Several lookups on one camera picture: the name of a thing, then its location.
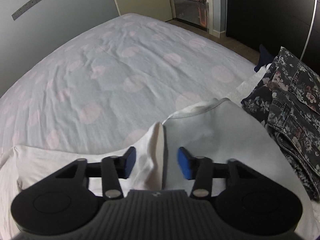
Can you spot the grey wall socket strip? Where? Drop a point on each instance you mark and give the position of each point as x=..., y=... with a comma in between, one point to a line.
x=24, y=8

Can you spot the white long sleeve shirt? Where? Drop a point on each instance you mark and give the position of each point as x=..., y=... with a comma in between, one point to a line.
x=219, y=130

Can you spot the floral dark denim garment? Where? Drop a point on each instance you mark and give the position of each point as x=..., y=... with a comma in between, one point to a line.
x=286, y=103

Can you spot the dark wardrobe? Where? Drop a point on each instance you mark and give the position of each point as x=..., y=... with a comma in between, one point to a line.
x=293, y=24

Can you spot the polka dot bed sheet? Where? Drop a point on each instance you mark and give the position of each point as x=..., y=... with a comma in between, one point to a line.
x=102, y=90

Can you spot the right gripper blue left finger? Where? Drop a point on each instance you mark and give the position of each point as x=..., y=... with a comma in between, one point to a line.
x=111, y=170

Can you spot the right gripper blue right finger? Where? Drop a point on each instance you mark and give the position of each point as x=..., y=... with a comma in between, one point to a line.
x=202, y=171

